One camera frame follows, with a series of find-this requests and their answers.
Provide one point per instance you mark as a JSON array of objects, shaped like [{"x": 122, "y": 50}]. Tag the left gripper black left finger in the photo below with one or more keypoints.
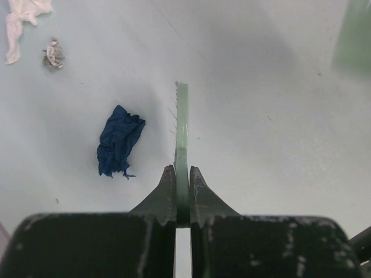
[{"x": 140, "y": 243}]

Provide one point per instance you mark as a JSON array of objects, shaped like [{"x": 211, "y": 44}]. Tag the white paper scrap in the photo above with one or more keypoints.
[{"x": 21, "y": 11}]

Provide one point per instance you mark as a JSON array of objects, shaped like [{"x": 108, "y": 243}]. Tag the green hand brush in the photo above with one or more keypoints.
[{"x": 180, "y": 174}]

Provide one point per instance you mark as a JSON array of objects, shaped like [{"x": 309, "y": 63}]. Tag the dark blue paper scrap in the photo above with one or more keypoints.
[{"x": 120, "y": 134}]

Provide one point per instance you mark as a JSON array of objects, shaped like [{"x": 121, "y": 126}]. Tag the green dustpan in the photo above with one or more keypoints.
[{"x": 352, "y": 51}]

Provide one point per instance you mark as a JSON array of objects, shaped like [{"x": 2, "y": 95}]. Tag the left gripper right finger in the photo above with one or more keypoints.
[{"x": 227, "y": 244}]

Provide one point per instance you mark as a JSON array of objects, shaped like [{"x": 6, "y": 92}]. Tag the small grey paper scrap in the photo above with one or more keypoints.
[{"x": 53, "y": 54}]

